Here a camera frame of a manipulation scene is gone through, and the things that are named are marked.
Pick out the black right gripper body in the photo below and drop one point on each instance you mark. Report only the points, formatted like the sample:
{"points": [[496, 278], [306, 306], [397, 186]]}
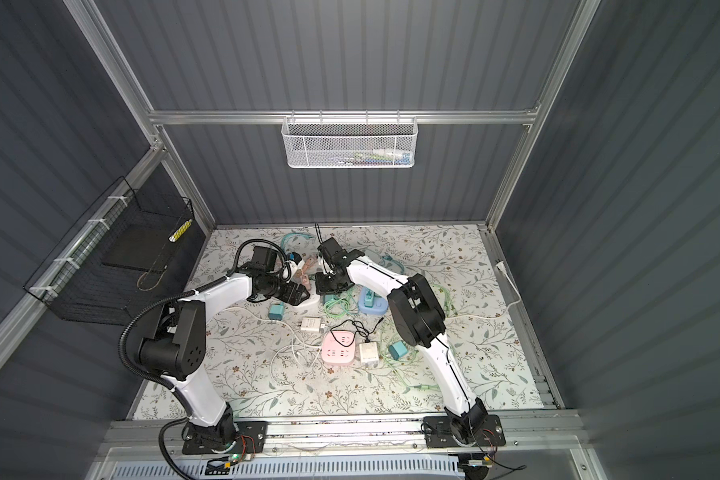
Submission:
{"points": [[328, 284]]}

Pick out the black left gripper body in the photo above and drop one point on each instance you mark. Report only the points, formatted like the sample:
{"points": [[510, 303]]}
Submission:
{"points": [[282, 291]]}

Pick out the teal charger plug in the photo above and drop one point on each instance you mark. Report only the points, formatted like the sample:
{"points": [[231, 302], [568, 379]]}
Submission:
{"points": [[276, 312], [397, 350]]}

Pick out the pink charger plug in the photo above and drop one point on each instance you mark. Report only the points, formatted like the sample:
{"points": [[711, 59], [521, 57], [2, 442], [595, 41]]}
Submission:
{"points": [[301, 274]]}

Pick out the blue power strip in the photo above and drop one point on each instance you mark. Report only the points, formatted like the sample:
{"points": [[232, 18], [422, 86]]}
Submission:
{"points": [[370, 303]]}

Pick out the white charger plug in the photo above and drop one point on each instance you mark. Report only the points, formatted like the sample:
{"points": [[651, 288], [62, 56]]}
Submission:
{"points": [[311, 324], [368, 353]]}

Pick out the pink power strip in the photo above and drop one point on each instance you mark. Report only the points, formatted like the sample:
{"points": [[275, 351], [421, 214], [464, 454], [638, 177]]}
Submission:
{"points": [[338, 348]]}

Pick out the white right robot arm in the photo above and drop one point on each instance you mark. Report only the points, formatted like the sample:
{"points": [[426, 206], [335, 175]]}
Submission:
{"points": [[420, 322]]}

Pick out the yellow marker pen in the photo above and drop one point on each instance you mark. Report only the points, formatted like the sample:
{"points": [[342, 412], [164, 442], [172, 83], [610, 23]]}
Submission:
{"points": [[180, 231]]}

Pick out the black corrugated conduit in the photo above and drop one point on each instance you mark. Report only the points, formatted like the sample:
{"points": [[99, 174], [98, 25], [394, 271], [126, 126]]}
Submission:
{"points": [[144, 336]]}

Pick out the black wire basket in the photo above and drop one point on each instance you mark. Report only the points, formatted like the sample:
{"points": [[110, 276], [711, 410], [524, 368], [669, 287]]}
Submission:
{"points": [[122, 260]]}

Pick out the white wire basket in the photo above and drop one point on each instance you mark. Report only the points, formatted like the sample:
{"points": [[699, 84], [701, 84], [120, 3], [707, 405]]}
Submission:
{"points": [[324, 145]]}

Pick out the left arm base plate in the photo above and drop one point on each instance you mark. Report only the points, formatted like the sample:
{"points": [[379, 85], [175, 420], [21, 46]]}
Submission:
{"points": [[247, 437]]}

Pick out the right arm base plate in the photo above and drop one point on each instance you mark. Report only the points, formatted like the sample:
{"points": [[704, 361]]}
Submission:
{"points": [[446, 432]]}

